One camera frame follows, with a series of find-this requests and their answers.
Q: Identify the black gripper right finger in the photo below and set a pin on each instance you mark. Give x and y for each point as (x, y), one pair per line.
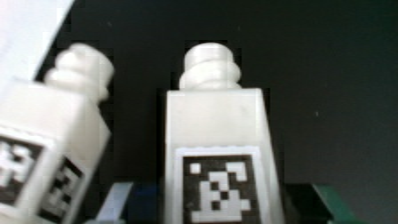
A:
(315, 205)

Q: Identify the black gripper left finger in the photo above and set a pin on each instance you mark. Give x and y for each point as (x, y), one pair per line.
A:
(130, 205)

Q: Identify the white table leg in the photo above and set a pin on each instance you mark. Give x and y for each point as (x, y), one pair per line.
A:
(221, 175)
(54, 136)

